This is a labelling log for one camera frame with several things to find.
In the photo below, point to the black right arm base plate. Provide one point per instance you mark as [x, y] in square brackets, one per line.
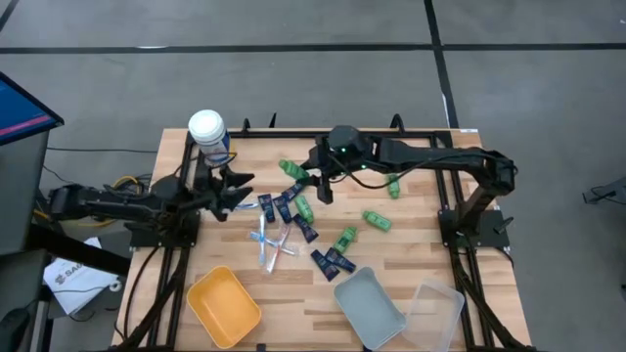
[489, 235]

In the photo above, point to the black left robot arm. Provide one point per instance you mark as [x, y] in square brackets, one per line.
[98, 203]

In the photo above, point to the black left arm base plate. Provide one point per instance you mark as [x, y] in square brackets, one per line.
[161, 235]

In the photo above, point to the black desk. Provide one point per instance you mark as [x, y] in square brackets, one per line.
[73, 249]

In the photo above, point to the dark floor stand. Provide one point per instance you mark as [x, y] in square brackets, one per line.
[606, 193]

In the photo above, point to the computer monitor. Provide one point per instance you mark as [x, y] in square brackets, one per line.
[19, 110]

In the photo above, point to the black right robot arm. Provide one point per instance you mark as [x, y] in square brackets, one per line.
[440, 156]

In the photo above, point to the yellow plastic bin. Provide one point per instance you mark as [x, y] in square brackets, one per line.
[222, 305]

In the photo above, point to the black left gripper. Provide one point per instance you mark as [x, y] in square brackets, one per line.
[208, 188]

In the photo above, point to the white printed paper sheet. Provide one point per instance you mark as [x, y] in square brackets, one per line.
[73, 283]

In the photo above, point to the white wipes canister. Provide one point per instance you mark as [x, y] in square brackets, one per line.
[208, 129]

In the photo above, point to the clear plastic bin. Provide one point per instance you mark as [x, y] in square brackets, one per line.
[437, 313]

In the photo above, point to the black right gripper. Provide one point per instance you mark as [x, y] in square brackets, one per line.
[324, 156]

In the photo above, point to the black frame clamp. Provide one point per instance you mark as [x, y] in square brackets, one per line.
[261, 347]

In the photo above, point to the grey plastic bin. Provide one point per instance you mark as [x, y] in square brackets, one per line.
[369, 308]

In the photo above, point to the black computer mouse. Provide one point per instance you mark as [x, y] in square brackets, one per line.
[12, 328]

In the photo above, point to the red toothbrush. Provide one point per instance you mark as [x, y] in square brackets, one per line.
[279, 247]

